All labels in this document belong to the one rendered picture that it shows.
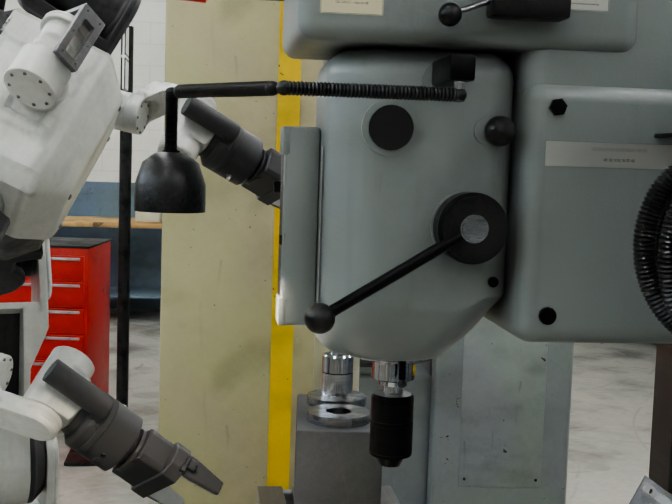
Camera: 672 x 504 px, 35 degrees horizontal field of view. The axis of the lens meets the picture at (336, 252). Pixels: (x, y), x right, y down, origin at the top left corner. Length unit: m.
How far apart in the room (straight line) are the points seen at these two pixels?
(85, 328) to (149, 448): 4.21
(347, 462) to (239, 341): 1.45
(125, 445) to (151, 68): 8.79
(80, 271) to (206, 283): 2.82
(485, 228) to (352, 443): 0.52
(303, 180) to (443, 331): 0.21
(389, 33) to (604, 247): 0.30
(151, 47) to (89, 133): 8.76
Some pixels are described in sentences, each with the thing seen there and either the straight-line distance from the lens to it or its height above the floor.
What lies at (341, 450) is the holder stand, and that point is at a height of 1.12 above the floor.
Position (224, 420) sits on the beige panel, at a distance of 2.93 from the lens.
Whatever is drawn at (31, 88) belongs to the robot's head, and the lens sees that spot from 1.31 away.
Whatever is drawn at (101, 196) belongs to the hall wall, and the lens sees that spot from 10.17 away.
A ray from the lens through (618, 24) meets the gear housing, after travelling 1.08.
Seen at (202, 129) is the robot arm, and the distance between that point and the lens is 1.73.
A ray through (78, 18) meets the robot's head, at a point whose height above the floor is 1.68.
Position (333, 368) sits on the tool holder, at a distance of 1.57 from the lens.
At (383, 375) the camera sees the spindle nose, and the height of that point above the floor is 1.29.
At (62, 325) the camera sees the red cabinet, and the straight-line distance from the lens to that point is 5.71.
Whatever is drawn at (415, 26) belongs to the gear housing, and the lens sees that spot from 1.02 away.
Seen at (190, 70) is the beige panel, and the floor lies 1.73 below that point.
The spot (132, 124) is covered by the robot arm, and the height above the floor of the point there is 1.56.
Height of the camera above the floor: 1.52
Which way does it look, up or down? 5 degrees down
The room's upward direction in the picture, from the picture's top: 2 degrees clockwise
